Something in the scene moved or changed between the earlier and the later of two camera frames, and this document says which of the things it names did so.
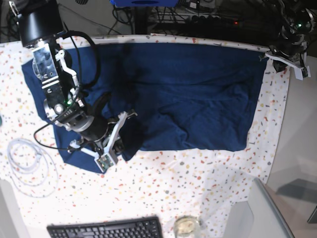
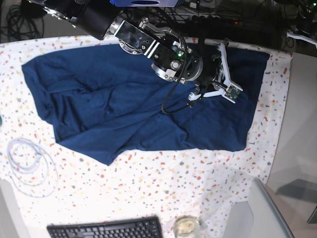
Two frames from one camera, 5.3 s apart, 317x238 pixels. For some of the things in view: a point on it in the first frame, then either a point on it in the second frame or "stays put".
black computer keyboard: x=143 y=227 stays put
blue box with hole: x=144 y=3 stays put
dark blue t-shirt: x=160 y=98 stays put
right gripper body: x=293 y=56 to x=301 y=34
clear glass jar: x=186 y=226 stays put
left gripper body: x=101 y=148 to x=220 y=79
